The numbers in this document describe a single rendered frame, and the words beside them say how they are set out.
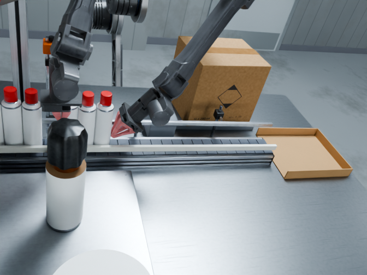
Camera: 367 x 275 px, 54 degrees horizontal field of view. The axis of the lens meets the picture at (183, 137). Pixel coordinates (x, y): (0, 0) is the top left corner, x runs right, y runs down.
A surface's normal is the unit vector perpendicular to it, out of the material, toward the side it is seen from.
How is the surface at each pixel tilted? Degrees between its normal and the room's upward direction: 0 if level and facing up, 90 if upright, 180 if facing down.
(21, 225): 0
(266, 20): 90
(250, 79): 90
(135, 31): 90
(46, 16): 90
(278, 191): 0
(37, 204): 0
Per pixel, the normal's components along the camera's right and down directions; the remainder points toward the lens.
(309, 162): 0.22, -0.77
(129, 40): 0.36, 0.63
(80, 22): 0.55, 0.18
